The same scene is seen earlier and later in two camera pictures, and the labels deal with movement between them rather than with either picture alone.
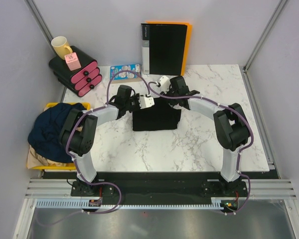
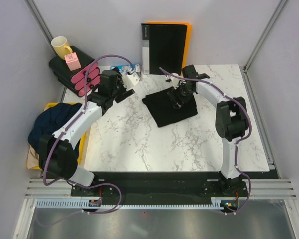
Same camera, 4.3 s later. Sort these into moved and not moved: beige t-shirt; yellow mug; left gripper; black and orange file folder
Moved: left gripper
Not moved: yellow mug; beige t-shirt; black and orange file folder
